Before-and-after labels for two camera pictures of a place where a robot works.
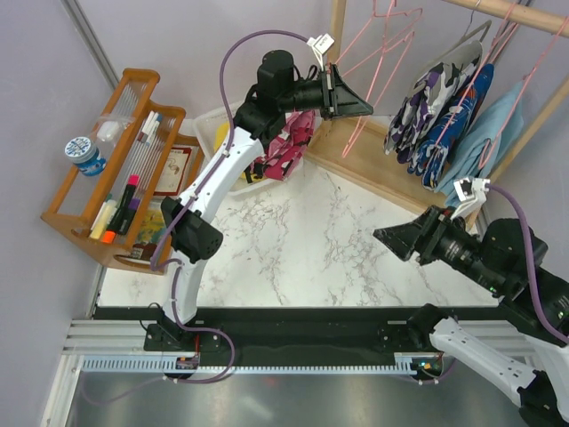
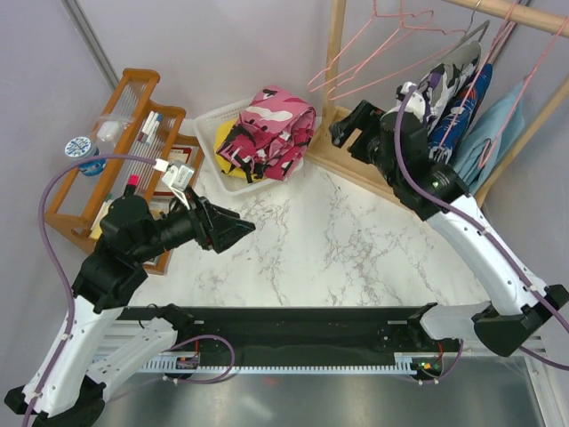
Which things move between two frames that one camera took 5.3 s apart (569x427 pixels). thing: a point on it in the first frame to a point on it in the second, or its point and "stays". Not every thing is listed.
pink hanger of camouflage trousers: [388, 62] to [388, 38]
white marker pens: [151, 125] stays
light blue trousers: [490, 134] stays
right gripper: [402, 238] to [365, 117]
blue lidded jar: [82, 151] stays
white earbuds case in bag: [108, 130] stays
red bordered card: [170, 179] stays
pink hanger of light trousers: [490, 145] stays
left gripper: [338, 98] to [216, 226]
